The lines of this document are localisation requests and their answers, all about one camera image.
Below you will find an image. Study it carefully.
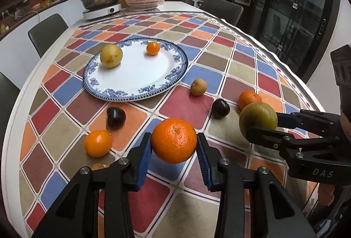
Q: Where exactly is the pink woven basket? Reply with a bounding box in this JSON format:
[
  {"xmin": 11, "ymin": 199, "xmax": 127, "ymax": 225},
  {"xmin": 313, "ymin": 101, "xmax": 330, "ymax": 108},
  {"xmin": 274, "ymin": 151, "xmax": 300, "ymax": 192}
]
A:
[{"xmin": 121, "ymin": 0, "xmax": 168, "ymax": 11}]

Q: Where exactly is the person's right hand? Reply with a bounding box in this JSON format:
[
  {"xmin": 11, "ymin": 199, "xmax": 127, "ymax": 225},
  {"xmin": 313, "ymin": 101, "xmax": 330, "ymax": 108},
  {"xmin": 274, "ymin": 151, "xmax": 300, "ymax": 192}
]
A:
[{"xmin": 318, "ymin": 183, "xmax": 335, "ymax": 206}]

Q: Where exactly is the white induction cooker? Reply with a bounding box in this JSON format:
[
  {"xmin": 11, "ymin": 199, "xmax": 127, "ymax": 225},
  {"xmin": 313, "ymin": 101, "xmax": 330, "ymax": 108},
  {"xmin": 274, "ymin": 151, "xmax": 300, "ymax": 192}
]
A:
[{"xmin": 82, "ymin": 2, "xmax": 122, "ymax": 21}]

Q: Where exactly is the yellow pear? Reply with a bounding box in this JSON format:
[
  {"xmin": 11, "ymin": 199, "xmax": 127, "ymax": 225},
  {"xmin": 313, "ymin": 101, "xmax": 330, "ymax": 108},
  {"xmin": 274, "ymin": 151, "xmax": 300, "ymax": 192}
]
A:
[{"xmin": 100, "ymin": 44, "xmax": 123, "ymax": 68}]

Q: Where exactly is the smooth orange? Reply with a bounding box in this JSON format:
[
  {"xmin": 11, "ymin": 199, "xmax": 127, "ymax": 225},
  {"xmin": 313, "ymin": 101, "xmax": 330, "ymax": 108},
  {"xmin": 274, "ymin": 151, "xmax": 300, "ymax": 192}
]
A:
[{"xmin": 84, "ymin": 130, "xmax": 113, "ymax": 158}]

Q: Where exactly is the grey dining chair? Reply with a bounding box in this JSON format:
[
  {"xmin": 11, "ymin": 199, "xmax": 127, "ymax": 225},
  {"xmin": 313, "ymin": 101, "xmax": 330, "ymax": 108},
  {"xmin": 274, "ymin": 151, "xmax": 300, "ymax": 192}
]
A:
[
  {"xmin": 200, "ymin": 0, "xmax": 244, "ymax": 26},
  {"xmin": 0, "ymin": 72, "xmax": 21, "ymax": 145},
  {"xmin": 28, "ymin": 14, "xmax": 69, "ymax": 58}
]

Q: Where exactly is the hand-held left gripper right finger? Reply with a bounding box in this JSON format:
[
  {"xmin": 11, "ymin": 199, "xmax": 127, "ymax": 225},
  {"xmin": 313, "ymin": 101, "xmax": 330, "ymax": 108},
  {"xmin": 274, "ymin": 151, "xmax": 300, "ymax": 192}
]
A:
[{"xmin": 197, "ymin": 132, "xmax": 316, "ymax": 238}]

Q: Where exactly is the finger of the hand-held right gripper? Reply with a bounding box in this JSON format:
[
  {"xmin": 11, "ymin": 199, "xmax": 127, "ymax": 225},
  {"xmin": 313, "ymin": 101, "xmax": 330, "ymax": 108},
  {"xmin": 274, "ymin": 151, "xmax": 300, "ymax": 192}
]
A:
[
  {"xmin": 246, "ymin": 126, "xmax": 340, "ymax": 164},
  {"xmin": 276, "ymin": 110, "xmax": 342, "ymax": 135}
]

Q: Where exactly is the medium orange tangerine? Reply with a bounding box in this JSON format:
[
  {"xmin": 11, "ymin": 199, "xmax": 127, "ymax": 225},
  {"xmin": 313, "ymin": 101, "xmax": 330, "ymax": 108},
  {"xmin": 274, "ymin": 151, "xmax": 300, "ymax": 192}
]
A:
[{"xmin": 237, "ymin": 90, "xmax": 262, "ymax": 110}]

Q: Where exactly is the green apple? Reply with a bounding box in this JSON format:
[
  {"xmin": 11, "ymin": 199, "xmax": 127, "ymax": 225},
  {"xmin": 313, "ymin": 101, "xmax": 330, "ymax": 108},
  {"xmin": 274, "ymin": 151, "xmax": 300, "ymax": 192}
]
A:
[{"xmin": 238, "ymin": 102, "xmax": 278, "ymax": 138}]

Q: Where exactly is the small orange kumquat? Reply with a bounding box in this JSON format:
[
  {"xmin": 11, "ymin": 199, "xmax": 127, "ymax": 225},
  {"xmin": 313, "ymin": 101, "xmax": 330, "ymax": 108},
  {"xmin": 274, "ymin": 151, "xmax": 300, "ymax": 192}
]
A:
[{"xmin": 146, "ymin": 41, "xmax": 161, "ymax": 56}]

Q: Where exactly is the dark purple plum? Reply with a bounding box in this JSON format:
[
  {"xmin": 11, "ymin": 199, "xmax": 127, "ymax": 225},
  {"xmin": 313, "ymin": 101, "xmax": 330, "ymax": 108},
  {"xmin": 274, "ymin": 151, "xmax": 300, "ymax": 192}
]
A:
[
  {"xmin": 211, "ymin": 99, "xmax": 230, "ymax": 119},
  {"xmin": 106, "ymin": 107, "xmax": 127, "ymax": 129}
]

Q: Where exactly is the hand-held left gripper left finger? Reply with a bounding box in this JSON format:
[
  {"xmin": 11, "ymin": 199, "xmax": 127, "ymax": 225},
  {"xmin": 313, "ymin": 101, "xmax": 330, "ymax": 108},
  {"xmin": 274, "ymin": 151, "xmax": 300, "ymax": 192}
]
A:
[{"xmin": 31, "ymin": 132, "xmax": 153, "ymax": 238}]

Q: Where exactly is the blue patterned white plate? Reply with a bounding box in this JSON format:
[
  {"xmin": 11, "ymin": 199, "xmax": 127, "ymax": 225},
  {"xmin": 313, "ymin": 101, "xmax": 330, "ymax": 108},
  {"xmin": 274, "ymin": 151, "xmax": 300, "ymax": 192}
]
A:
[{"xmin": 83, "ymin": 38, "xmax": 189, "ymax": 102}]

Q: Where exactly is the colourful checked tablecloth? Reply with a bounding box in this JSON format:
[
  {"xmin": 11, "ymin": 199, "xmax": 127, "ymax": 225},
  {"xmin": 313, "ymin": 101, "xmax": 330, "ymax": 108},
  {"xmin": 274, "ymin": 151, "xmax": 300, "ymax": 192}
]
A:
[{"xmin": 18, "ymin": 12, "xmax": 327, "ymax": 238}]

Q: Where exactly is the large orange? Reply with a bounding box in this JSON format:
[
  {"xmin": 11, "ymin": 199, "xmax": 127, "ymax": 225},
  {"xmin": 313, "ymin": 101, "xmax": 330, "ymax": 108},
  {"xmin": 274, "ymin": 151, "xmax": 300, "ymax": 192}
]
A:
[{"xmin": 151, "ymin": 118, "xmax": 198, "ymax": 164}]

